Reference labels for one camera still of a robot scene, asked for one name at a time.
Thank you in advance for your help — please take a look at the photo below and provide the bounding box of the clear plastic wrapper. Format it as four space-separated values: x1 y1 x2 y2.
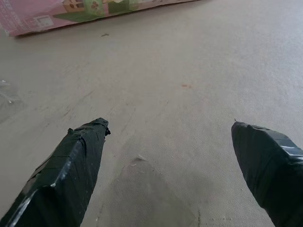
0 79 21 112

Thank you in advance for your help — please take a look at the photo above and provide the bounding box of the pink toy house box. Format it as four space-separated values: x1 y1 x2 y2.
0 0 202 37

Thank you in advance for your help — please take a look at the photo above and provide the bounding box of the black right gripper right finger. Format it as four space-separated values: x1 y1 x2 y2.
231 121 303 227

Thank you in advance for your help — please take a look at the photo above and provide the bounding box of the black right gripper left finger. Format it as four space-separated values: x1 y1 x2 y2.
0 117 111 227

